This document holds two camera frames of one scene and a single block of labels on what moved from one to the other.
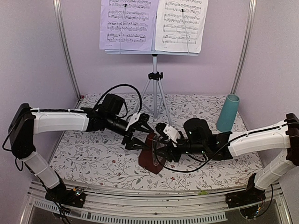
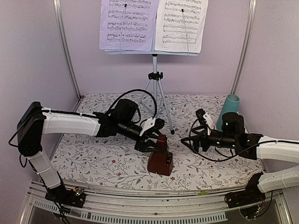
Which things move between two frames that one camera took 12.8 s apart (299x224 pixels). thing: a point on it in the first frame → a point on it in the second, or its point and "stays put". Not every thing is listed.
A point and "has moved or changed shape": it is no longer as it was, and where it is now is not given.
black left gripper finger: (136, 143) → (150, 145)
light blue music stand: (153, 77) stays put
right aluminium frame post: (245, 44) stays put
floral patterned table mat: (91, 159) stays put
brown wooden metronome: (153, 156) has moved or changed shape
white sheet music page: (180, 25) stays put
